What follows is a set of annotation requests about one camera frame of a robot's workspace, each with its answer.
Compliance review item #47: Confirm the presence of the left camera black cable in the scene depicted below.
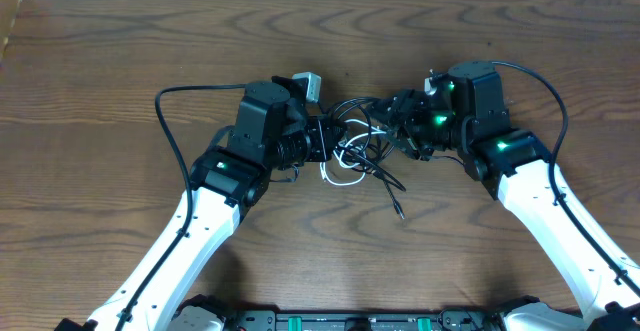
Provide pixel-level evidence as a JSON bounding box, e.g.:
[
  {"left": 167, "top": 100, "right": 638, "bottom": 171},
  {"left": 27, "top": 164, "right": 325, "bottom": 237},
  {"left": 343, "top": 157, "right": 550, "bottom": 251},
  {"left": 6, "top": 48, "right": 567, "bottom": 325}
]
[{"left": 114, "top": 83, "right": 249, "bottom": 331}]

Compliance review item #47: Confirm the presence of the white usb cable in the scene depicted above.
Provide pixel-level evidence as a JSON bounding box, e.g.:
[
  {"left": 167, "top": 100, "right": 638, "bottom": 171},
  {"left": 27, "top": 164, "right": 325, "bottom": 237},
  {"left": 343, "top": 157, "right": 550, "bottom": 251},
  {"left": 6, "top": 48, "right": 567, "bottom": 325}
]
[{"left": 318, "top": 118, "right": 389, "bottom": 188}]

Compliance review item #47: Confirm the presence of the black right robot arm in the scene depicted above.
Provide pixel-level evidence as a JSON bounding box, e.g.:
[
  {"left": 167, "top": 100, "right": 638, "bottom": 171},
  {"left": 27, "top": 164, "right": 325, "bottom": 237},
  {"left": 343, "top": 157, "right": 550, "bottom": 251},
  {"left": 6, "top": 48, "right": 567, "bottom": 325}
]
[{"left": 369, "top": 61, "right": 639, "bottom": 330}]

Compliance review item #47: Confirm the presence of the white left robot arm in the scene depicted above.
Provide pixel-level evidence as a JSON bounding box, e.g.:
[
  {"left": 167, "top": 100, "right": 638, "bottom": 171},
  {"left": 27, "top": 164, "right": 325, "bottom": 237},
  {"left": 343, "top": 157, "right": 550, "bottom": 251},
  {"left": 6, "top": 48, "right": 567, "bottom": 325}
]
[{"left": 57, "top": 72, "right": 344, "bottom": 330}]

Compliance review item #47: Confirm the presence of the black usb cable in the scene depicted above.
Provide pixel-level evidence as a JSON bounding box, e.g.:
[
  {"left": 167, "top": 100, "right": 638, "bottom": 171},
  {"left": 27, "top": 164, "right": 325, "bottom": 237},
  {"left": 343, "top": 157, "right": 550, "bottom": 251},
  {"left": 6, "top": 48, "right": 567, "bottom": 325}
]
[{"left": 324, "top": 95, "right": 407, "bottom": 221}]

